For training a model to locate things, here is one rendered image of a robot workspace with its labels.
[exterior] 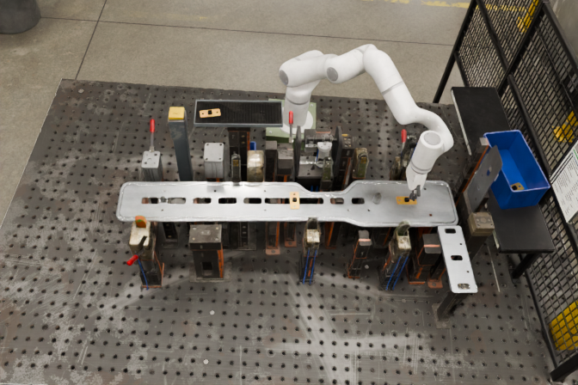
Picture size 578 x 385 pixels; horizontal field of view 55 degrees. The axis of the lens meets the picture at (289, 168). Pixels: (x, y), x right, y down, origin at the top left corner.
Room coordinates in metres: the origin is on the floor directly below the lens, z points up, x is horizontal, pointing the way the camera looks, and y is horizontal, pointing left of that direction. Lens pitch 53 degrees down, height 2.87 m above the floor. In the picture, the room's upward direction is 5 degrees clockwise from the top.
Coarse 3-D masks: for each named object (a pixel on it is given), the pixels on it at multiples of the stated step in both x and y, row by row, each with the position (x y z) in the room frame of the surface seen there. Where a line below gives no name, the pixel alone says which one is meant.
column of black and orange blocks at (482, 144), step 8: (480, 144) 1.49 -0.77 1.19; (488, 144) 1.49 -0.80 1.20; (472, 152) 1.51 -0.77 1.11; (480, 152) 1.48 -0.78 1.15; (472, 160) 1.49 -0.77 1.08; (480, 160) 1.48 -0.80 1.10; (464, 168) 1.51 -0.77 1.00; (472, 168) 1.48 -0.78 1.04; (464, 176) 1.48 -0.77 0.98; (472, 176) 1.48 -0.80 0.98; (456, 184) 1.51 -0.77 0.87; (464, 184) 1.48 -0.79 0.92; (456, 192) 1.48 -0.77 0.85; (456, 200) 1.48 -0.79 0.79
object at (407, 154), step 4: (408, 136) 1.48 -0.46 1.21; (412, 136) 1.48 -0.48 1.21; (408, 140) 1.46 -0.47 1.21; (412, 140) 1.46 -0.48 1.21; (404, 144) 1.47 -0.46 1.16; (408, 144) 1.46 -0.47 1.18; (412, 144) 1.43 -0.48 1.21; (404, 148) 1.46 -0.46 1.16; (408, 148) 1.46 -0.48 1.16; (412, 148) 1.43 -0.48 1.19; (404, 152) 1.45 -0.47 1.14; (408, 152) 1.46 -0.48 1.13; (412, 152) 1.45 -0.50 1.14; (404, 156) 1.45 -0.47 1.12; (408, 156) 1.46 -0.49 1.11; (404, 160) 1.45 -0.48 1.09; (408, 160) 1.45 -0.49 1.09; (408, 164) 1.44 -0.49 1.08; (400, 168) 1.43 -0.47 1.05
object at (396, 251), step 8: (408, 232) 1.13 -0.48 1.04; (392, 240) 1.12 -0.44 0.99; (400, 240) 1.09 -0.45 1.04; (408, 240) 1.09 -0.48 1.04; (392, 248) 1.10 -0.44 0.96; (400, 248) 1.06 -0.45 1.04; (408, 248) 1.06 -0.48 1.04; (392, 256) 1.07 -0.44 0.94; (400, 256) 1.05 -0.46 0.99; (408, 256) 1.05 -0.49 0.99; (384, 264) 1.10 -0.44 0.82; (392, 264) 1.07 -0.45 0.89; (400, 264) 1.05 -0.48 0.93; (384, 272) 1.08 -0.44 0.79; (392, 272) 1.07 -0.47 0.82; (400, 272) 1.05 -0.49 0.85; (384, 280) 1.06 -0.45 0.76; (392, 280) 1.05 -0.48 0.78; (384, 288) 1.05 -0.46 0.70; (392, 288) 1.05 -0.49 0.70
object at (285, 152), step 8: (280, 144) 1.49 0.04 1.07; (288, 144) 1.49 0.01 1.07; (280, 152) 1.44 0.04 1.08; (288, 152) 1.45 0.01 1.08; (280, 160) 1.41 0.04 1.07; (288, 160) 1.41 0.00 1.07; (280, 168) 1.41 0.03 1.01; (288, 168) 1.41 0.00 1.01; (280, 176) 1.42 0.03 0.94; (288, 176) 1.42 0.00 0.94; (280, 200) 1.41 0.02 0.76
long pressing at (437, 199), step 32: (128, 192) 1.22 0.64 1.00; (160, 192) 1.24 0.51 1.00; (192, 192) 1.25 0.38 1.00; (224, 192) 1.26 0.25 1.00; (256, 192) 1.28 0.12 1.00; (288, 192) 1.29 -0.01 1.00; (320, 192) 1.31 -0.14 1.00; (352, 192) 1.32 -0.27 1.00; (384, 192) 1.34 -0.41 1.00; (448, 192) 1.37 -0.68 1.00; (384, 224) 1.18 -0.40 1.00; (416, 224) 1.20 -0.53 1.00; (448, 224) 1.21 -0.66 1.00
